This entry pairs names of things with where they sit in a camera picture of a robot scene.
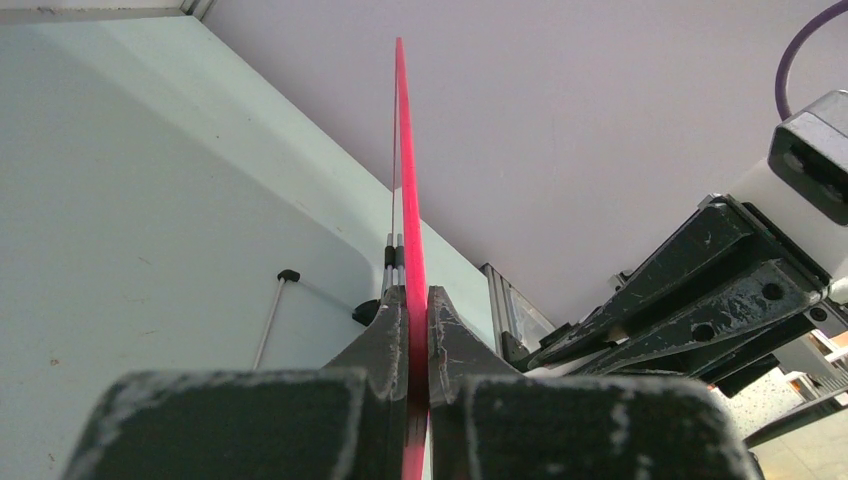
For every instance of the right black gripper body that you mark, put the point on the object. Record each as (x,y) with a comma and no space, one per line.
(715,300)

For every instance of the aluminium frame profile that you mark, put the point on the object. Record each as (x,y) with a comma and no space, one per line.
(512,312)

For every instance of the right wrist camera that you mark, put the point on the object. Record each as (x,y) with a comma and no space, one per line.
(801,184)

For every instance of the pink framed whiteboard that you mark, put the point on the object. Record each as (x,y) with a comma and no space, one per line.
(416,283)

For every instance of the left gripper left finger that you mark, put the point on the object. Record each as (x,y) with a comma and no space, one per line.
(345,420)

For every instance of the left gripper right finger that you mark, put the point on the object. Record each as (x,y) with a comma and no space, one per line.
(488,421)

